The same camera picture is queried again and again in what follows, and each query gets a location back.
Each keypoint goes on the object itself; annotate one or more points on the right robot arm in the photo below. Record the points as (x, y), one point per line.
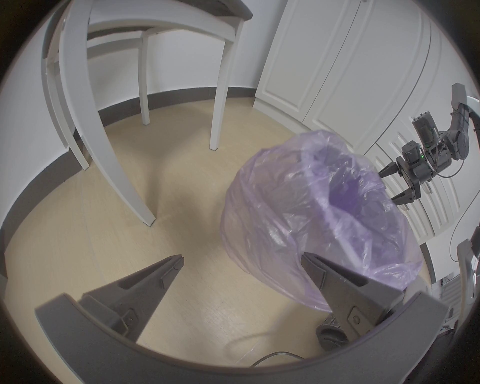
(457, 135)

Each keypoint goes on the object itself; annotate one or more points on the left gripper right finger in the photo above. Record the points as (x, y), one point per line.
(348, 300)

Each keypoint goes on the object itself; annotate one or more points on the purple plastic bag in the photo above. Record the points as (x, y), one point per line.
(292, 210)

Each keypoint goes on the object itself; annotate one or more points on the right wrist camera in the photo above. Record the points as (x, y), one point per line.
(411, 153)

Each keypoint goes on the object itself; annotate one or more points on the white chair grey seat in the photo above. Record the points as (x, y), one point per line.
(82, 93)

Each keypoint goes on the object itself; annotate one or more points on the white wardrobe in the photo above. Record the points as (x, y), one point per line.
(318, 56)

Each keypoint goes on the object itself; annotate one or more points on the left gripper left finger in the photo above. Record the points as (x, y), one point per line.
(138, 296)

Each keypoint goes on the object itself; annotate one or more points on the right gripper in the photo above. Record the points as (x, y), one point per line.
(416, 176)

